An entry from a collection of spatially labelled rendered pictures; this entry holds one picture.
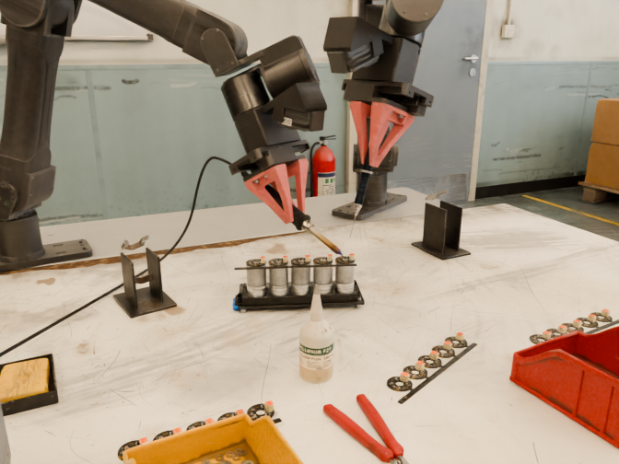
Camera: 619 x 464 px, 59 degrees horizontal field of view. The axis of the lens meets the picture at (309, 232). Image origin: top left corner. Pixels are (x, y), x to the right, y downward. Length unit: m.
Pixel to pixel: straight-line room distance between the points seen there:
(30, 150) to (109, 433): 0.47
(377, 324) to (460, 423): 0.19
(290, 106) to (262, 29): 2.74
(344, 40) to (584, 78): 4.37
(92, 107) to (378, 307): 2.68
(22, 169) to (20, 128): 0.06
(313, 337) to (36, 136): 0.52
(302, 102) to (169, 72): 2.62
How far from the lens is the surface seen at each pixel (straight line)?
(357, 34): 0.64
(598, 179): 4.55
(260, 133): 0.72
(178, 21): 0.76
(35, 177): 0.89
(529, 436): 0.53
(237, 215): 1.11
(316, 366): 0.55
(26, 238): 0.94
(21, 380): 0.61
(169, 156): 3.32
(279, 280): 0.69
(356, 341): 0.64
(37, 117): 0.87
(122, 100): 3.25
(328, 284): 0.70
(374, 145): 0.69
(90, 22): 3.21
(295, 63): 0.74
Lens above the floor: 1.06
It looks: 18 degrees down
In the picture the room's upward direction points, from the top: straight up
